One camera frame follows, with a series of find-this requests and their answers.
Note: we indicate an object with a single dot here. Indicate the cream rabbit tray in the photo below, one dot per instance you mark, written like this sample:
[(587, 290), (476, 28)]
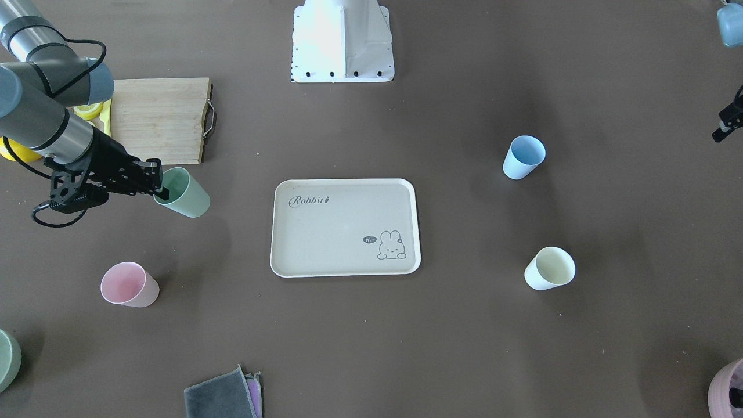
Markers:
[(345, 227)]

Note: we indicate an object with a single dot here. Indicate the pink bowl with ice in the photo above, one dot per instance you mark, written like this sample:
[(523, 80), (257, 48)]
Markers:
[(724, 395)]

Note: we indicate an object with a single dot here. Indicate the grey folded cloth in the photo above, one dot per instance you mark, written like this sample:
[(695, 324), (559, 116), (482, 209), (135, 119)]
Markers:
[(223, 396)]

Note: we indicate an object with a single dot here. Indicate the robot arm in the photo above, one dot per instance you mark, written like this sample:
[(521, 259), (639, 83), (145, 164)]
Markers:
[(38, 92)]

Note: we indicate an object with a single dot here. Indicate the pink cup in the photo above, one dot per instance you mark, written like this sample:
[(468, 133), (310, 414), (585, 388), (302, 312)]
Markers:
[(128, 284)]

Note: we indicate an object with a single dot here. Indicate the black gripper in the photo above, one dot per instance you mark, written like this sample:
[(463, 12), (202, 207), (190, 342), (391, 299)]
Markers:
[(106, 152)]

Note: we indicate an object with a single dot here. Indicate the whole lemon outer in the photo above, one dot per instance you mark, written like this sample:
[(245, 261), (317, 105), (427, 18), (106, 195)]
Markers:
[(24, 153)]

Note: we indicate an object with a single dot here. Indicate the upper lemon slice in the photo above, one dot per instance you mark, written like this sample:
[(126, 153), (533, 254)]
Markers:
[(88, 112)]

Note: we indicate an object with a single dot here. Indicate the purple folded cloth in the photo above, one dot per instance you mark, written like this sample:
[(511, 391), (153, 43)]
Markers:
[(254, 385)]

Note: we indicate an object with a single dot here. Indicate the blue container corner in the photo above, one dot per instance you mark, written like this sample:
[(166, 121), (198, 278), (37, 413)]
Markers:
[(729, 20)]

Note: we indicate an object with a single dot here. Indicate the blue cup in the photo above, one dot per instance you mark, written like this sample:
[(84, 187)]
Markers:
[(524, 155)]

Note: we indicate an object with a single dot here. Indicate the green bowl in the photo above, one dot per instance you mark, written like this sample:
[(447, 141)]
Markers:
[(11, 357)]

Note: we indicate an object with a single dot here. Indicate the green cup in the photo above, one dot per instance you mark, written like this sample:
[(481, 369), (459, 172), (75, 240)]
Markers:
[(186, 196)]

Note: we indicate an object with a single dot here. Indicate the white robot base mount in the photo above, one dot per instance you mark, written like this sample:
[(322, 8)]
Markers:
[(342, 41)]

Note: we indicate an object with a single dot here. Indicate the cream yellow cup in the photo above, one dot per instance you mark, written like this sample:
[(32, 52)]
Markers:
[(550, 268)]

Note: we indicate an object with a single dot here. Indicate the bamboo cutting board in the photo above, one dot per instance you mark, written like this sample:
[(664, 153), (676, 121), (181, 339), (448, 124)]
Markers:
[(161, 118)]

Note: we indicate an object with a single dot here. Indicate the yellow plastic knife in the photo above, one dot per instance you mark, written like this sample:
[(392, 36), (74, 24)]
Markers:
[(105, 117)]

